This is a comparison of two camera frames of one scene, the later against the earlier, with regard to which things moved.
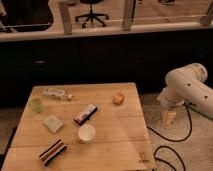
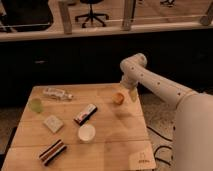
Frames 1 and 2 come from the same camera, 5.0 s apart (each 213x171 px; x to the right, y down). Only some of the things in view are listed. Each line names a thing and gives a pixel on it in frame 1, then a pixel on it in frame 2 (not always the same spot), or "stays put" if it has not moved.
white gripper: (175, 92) → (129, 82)
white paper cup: (86, 133) stays put
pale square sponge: (53, 124) stays put
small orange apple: (118, 98) stays put
